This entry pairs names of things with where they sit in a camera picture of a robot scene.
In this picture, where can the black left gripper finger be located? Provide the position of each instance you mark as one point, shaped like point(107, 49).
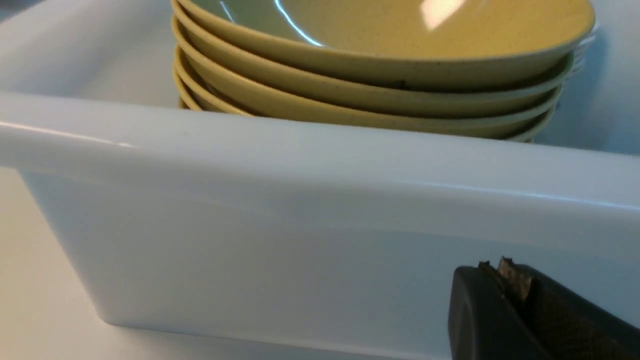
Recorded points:
point(515, 312)

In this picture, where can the stacked yellow bowl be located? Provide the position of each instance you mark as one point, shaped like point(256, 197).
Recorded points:
point(420, 45)
point(445, 105)
point(189, 99)
point(280, 107)

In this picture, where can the top stacked yellow bowl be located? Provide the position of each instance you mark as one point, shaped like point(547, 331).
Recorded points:
point(420, 45)

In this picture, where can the stack of white sauce dishes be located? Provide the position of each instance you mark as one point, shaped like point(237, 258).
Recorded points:
point(580, 54)

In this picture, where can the large white plastic bin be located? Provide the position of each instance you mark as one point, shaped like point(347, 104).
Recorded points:
point(224, 235)

